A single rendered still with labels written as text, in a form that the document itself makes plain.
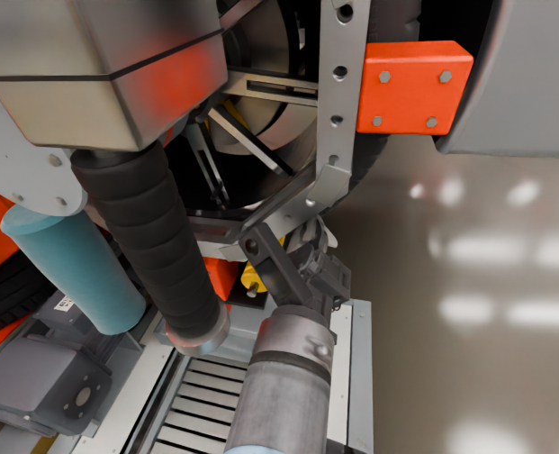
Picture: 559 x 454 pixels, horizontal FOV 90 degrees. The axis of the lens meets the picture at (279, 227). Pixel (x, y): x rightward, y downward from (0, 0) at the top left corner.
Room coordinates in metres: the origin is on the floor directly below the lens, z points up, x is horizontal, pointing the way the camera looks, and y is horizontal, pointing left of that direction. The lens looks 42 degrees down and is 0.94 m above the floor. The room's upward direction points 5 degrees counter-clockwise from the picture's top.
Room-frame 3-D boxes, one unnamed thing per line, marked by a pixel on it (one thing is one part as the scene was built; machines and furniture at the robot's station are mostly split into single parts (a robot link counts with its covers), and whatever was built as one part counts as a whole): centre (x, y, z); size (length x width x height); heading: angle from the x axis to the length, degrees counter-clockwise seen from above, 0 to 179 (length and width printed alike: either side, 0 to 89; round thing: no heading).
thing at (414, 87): (0.30, -0.14, 0.85); 0.09 x 0.08 x 0.07; 74
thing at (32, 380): (0.38, 0.49, 0.26); 0.42 x 0.18 x 0.35; 164
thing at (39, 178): (0.32, 0.18, 0.85); 0.21 x 0.14 x 0.14; 164
